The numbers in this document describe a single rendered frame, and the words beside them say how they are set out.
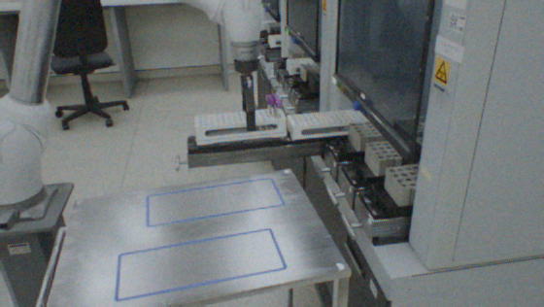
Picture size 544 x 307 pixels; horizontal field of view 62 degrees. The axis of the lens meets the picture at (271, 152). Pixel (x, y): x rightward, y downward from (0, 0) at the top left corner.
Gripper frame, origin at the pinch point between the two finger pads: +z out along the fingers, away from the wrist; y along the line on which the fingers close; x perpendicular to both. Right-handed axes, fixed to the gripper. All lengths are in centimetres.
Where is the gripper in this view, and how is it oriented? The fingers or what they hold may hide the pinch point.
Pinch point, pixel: (249, 118)
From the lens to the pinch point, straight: 149.6
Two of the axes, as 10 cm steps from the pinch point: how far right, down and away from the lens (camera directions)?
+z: 0.3, 8.9, 4.5
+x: 9.8, -1.0, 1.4
